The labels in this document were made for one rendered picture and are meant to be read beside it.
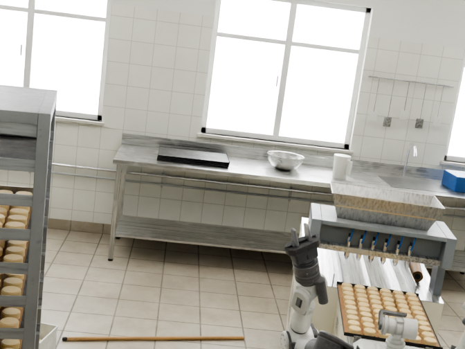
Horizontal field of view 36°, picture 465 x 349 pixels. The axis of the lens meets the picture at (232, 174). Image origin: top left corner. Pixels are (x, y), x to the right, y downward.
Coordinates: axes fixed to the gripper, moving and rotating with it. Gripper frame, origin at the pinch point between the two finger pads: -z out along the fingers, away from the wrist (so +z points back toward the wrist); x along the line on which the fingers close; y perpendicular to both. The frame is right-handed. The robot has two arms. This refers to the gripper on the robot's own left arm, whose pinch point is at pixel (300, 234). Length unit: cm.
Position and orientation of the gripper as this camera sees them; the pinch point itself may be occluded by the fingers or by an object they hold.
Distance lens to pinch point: 235.9
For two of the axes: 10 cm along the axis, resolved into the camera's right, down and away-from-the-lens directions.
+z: 1.8, 8.6, 4.7
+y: 4.1, 3.7, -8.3
